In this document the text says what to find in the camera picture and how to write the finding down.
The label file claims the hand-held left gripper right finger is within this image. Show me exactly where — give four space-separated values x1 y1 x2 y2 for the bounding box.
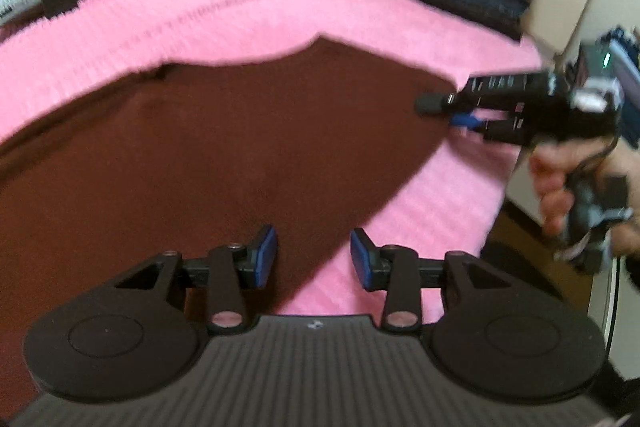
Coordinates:
349 227 517 334

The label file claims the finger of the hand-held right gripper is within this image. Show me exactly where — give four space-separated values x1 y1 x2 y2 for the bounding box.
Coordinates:
448 109 541 146
415 73 548 118

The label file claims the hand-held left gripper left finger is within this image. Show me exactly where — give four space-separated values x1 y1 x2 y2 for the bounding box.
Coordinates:
114 224 279 335

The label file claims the brown knit sweater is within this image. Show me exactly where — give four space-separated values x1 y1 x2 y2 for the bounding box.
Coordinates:
0 34 459 344

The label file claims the person's right hand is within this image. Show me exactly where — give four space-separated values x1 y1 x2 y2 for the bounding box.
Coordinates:
529 141 640 259

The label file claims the pink ribbed blanket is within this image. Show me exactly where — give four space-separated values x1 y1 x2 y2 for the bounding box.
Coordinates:
0 0 547 326

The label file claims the black cable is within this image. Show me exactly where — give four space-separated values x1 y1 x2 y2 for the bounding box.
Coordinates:
575 132 624 344

